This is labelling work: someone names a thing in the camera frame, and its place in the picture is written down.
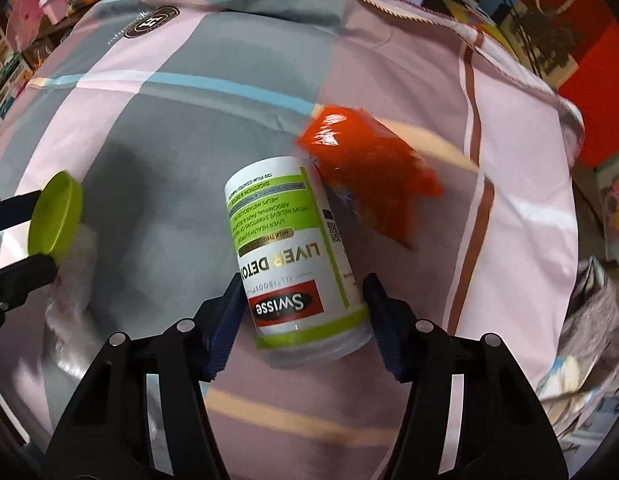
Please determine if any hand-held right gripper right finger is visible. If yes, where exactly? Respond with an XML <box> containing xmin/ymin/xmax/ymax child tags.
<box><xmin>362</xmin><ymin>272</ymin><xmax>569</xmax><ymax>480</ymax></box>

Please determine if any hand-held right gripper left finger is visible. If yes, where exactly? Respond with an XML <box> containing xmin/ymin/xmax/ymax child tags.
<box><xmin>42</xmin><ymin>272</ymin><xmax>246</xmax><ymax>480</ymax></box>

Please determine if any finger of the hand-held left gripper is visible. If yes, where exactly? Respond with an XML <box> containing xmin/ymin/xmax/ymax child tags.
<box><xmin>0</xmin><ymin>254</ymin><xmax>59</xmax><ymax>312</ymax></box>
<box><xmin>0</xmin><ymin>187</ymin><xmax>44</xmax><ymax>234</ymax></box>

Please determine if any lime green lid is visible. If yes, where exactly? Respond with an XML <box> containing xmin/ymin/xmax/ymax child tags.
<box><xmin>28</xmin><ymin>171</ymin><xmax>84</xmax><ymax>263</ymax></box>

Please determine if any white bottle with green label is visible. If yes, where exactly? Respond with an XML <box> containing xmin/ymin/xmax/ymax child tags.
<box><xmin>224</xmin><ymin>156</ymin><xmax>374</xmax><ymax>365</ymax></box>

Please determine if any orange snack packet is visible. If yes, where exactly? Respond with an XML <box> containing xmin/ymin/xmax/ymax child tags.
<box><xmin>296</xmin><ymin>105</ymin><xmax>444</xmax><ymax>250</ymax></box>

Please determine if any grey patterned cloth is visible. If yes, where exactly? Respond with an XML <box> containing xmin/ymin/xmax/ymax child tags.
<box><xmin>534</xmin><ymin>257</ymin><xmax>619</xmax><ymax>436</ymax></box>

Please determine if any pink toy box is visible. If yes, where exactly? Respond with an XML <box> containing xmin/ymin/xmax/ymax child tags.
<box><xmin>7</xmin><ymin>0</ymin><xmax>71</xmax><ymax>52</ymax></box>

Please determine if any pink and grey plaid sheet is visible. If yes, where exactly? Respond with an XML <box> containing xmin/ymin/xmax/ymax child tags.
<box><xmin>0</xmin><ymin>0</ymin><xmax>585</xmax><ymax>480</ymax></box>

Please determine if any yellow printed box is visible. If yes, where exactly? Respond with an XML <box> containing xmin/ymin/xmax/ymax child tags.
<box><xmin>439</xmin><ymin>0</ymin><xmax>521</xmax><ymax>61</ymax></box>

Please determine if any red box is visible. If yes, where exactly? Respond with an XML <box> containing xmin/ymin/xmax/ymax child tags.
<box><xmin>518</xmin><ymin>0</ymin><xmax>619</xmax><ymax>171</ymax></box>

